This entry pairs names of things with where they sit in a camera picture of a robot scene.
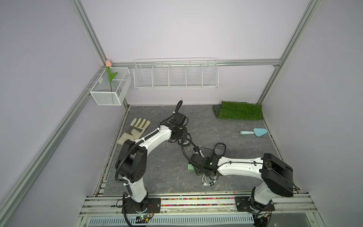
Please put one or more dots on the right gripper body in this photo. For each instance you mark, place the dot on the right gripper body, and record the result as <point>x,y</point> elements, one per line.
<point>198,172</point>

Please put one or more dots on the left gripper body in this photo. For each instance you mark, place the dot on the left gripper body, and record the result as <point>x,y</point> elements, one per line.
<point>182,133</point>

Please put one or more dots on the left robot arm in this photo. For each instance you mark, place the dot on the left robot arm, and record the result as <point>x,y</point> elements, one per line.
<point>132,161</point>

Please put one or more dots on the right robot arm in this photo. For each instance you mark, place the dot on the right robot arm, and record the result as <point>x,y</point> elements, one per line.
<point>276,175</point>

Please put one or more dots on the beige work glove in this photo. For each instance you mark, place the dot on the beige work glove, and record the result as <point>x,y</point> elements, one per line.
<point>136,129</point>

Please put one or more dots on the green artificial grass mat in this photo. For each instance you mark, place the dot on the green artificial grass mat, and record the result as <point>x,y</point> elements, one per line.
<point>238,111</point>

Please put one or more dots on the teal garden trowel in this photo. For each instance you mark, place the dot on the teal garden trowel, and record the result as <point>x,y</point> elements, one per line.
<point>256,131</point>

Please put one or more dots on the white mesh box basket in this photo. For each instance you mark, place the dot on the white mesh box basket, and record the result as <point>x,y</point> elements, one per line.
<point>101,93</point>

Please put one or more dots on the artificial pink tulip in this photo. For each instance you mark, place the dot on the artificial pink tulip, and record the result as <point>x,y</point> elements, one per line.
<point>111,75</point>

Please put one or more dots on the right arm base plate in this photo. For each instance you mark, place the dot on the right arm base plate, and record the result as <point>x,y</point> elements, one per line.
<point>247,204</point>

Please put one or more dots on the white wire shelf basket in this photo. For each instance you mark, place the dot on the white wire shelf basket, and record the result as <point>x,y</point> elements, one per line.
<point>177,73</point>

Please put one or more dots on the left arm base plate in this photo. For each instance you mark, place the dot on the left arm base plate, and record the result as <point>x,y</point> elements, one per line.
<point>148,205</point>

